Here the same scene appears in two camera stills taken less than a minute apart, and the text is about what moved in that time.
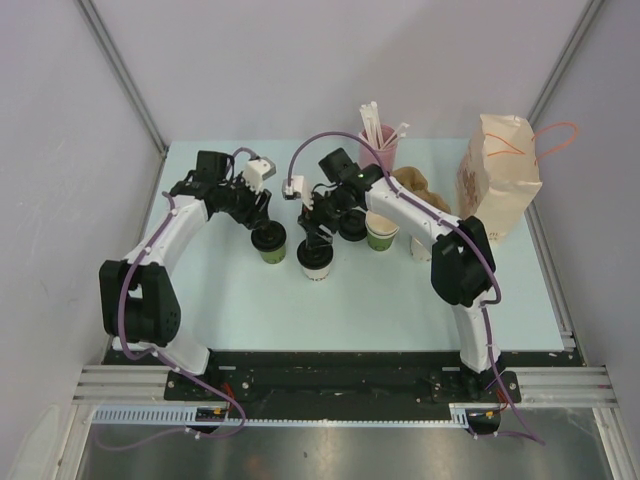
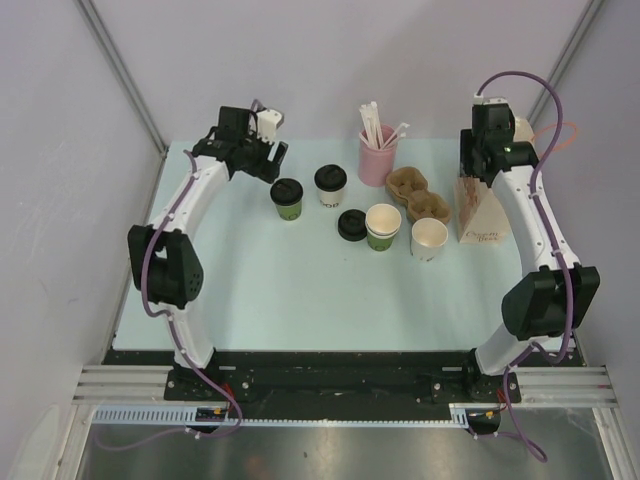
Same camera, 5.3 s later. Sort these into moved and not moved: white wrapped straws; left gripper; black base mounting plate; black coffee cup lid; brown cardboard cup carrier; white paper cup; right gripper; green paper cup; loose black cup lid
Moved: left gripper; right gripper; green paper cup; white paper cup; black coffee cup lid
Not moved: white wrapped straws; black base mounting plate; loose black cup lid; brown cardboard cup carrier
